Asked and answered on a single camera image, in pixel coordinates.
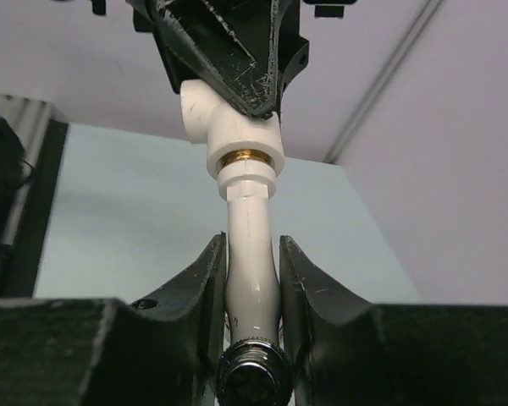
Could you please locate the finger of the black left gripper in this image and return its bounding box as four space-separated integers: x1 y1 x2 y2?
275 1 309 91

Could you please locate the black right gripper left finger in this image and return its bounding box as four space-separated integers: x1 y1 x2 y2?
0 233 226 405

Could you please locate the white elbow pipe fitting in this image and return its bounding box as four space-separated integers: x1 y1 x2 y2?
179 80 284 178

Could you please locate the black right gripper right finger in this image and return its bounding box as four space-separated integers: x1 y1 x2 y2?
279 236 508 405

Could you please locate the grey white water faucet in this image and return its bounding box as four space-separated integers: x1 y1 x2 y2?
216 160 292 405

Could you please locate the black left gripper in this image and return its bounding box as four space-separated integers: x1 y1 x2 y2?
50 0 356 120

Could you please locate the aluminium frame post right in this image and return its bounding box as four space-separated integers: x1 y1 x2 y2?
323 0 445 165

